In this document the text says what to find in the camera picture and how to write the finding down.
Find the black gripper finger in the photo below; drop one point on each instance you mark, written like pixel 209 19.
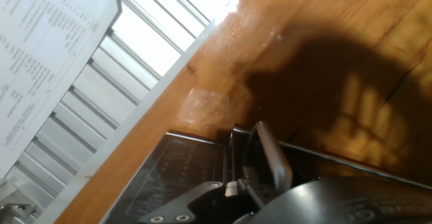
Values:
pixel 189 203

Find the glossy wooden board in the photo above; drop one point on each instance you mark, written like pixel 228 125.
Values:
pixel 303 65

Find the printed white paper sheet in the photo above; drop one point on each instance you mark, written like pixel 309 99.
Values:
pixel 40 48

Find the metal bracket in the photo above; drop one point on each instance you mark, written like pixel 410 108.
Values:
pixel 17 214

